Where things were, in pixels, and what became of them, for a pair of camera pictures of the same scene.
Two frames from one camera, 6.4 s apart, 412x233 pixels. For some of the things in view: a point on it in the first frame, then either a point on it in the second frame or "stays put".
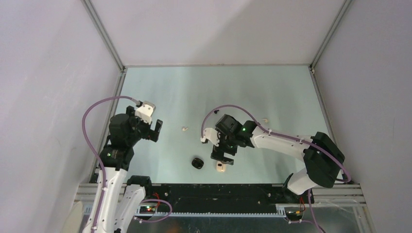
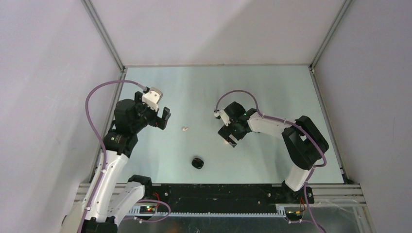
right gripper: (219, 156) to (225, 129)
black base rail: (223, 197) stays put
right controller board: (294, 215) stays put
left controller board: (147, 209) stays put
